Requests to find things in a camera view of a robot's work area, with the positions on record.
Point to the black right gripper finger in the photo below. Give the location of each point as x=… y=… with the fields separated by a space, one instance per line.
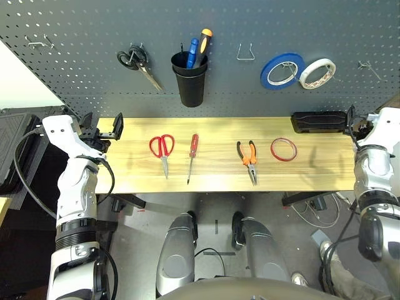
x=350 y=122

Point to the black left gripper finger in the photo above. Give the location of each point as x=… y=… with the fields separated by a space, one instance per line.
x=87 y=122
x=118 y=126

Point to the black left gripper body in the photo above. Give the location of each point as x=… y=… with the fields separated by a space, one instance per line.
x=93 y=139

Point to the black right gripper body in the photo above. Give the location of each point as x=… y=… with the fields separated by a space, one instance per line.
x=362 y=129

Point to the red tape roll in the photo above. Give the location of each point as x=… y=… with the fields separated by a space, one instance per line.
x=282 y=159

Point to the orange black needle-nose pliers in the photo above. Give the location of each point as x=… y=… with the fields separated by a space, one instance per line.
x=248 y=161

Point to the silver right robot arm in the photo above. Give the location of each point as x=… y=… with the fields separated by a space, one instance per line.
x=372 y=168

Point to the grey perforated pegboard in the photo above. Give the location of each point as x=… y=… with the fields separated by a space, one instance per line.
x=281 y=18

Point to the black flat tool case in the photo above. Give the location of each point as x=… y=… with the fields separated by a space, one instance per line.
x=318 y=122

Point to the silver peg hook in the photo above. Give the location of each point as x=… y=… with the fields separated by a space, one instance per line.
x=364 y=65
x=328 y=70
x=285 y=65
x=132 y=53

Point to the white tape roll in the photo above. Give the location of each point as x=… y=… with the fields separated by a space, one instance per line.
x=315 y=64

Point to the large black ribbed case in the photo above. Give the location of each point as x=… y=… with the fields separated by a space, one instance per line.
x=15 y=140

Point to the black plastic cup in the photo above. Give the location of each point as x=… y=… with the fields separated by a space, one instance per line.
x=179 y=64
x=190 y=90

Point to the blue tape roll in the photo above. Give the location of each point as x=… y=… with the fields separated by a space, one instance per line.
x=265 y=73

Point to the black cup hook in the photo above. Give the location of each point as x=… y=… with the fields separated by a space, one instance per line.
x=181 y=48

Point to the white sneaker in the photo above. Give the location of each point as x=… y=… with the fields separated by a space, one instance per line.
x=300 y=279
x=325 y=248

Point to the silver left robot leg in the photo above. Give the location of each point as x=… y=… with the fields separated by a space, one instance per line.
x=178 y=250

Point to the silver robot leg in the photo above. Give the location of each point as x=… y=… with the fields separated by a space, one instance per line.
x=265 y=250
x=178 y=250

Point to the khaki trouser leg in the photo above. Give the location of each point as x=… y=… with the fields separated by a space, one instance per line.
x=347 y=278

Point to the silver right robot leg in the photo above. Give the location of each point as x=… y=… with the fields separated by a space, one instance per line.
x=265 y=250

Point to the grey robot torso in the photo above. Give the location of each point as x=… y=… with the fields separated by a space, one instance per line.
x=243 y=289

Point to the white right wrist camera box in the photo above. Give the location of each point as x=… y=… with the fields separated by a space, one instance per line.
x=387 y=125

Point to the black table bracket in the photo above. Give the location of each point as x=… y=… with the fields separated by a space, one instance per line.
x=134 y=200

